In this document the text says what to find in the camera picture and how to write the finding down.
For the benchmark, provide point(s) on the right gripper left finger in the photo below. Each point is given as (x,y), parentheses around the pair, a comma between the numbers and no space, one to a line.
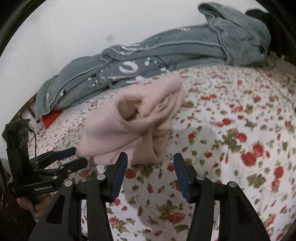
(78,211)

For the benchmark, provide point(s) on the pink knit sweater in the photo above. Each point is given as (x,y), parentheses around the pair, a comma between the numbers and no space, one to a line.
(137,120)

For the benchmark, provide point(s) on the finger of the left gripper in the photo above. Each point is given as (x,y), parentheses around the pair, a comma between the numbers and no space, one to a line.
(48,158)
(64,170)

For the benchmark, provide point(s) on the grey patterned quilt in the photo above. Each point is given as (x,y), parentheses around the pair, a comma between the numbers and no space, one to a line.
(229,37)

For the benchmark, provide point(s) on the red pillow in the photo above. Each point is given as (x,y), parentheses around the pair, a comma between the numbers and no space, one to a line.
(49,118)

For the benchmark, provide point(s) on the black garment on chair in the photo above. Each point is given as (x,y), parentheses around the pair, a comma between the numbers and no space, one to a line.
(280,43)

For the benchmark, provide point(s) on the floral bed sheet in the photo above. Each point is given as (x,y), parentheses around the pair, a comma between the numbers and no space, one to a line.
(236,124)

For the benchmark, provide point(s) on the wooden bed headboard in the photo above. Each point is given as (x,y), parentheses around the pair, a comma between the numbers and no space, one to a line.
(27,111)

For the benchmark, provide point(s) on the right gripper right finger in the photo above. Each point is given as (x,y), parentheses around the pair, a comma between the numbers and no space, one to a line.
(238,219)

